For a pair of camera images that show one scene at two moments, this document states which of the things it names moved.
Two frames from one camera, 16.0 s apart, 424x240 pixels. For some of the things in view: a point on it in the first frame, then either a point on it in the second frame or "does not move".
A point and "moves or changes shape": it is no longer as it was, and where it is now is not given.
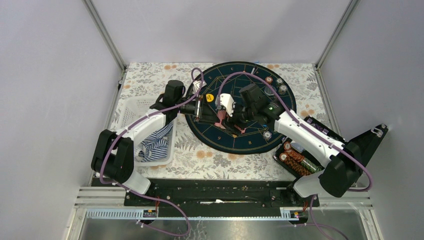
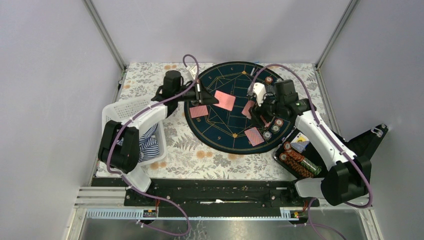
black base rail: x=216 y=198 does not move
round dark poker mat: x=239 y=102 does not move
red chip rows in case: x=294 y=159 does not move
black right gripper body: x=241 y=115 → x=268 y=108
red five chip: x=269 y=79 does not move
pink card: x=221 y=114 moves or changes shape
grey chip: x=267 y=135 does not move
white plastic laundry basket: x=129 y=108 moves or changes shape
